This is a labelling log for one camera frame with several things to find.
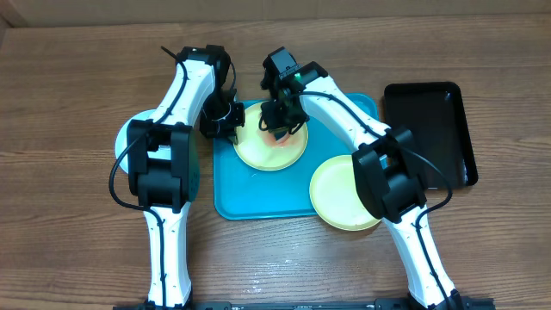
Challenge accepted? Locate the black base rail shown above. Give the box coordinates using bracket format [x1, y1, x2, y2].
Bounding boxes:
[113, 297, 496, 310]

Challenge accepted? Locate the black plastic tray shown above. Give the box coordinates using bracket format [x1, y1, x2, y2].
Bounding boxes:
[383, 82, 479, 189]

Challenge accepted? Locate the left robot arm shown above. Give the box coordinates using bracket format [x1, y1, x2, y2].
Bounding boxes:
[115, 45, 245, 309]

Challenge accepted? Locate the yellow-green plate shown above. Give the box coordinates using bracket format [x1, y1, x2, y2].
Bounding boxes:
[234, 102, 308, 171]
[309, 155, 380, 232]

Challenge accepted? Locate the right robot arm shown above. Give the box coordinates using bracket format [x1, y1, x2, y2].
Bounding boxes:
[258, 47, 463, 309]

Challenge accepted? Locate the light blue plate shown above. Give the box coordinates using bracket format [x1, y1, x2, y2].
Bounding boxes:
[115, 109, 155, 173]

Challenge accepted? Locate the teal plastic tray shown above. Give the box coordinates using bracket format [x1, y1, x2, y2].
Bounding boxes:
[212, 92, 389, 221]

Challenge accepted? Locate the red and green sponge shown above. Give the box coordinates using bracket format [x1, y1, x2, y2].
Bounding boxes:
[265, 132, 291, 146]

